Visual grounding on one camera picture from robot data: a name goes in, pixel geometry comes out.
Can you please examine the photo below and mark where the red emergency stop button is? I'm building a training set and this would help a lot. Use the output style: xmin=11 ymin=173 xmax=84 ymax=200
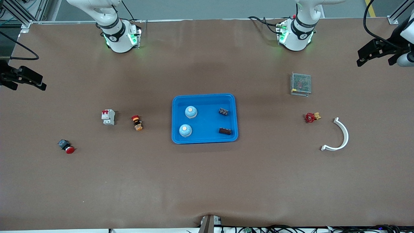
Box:
xmin=58 ymin=139 xmax=75 ymax=154

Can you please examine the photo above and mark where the metal mesh power supply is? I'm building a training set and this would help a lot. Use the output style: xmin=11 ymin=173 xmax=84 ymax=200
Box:
xmin=290 ymin=72 xmax=312 ymax=97

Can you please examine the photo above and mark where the white curved pipe clamp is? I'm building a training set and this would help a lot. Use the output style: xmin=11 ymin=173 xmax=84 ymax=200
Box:
xmin=321 ymin=117 xmax=349 ymax=151

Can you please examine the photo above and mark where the blue plastic tray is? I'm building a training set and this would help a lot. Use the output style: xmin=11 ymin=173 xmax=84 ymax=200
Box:
xmin=171 ymin=94 xmax=239 ymax=144

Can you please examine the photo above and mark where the brown table cover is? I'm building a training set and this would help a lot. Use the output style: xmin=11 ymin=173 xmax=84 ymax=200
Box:
xmin=0 ymin=18 xmax=414 ymax=231

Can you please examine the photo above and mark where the aluminium frame profile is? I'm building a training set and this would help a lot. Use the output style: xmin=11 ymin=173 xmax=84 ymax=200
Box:
xmin=0 ymin=0 xmax=49 ymax=31
xmin=387 ymin=0 xmax=414 ymax=25

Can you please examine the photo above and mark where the white circuit breaker red switch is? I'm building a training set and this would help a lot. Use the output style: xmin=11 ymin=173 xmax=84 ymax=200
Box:
xmin=101 ymin=109 xmax=116 ymax=126

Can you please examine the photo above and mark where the brass valve red handle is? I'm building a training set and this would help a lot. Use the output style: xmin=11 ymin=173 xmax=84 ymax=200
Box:
xmin=304 ymin=112 xmax=322 ymax=124

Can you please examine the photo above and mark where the black right arm base cable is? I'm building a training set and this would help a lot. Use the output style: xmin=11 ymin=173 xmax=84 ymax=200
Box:
xmin=120 ymin=0 xmax=143 ymax=25

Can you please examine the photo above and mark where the black arm base cable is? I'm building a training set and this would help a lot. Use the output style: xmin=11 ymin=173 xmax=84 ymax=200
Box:
xmin=120 ymin=0 xmax=143 ymax=25
xmin=248 ymin=16 xmax=283 ymax=35

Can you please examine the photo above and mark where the black left arm base cable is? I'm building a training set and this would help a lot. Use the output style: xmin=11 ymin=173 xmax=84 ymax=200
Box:
xmin=248 ymin=16 xmax=283 ymax=35

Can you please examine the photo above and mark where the black cable bundle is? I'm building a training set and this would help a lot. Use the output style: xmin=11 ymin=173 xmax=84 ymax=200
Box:
xmin=223 ymin=224 xmax=403 ymax=233

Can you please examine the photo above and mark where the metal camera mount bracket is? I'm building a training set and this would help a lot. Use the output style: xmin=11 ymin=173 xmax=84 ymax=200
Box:
xmin=198 ymin=215 xmax=222 ymax=233

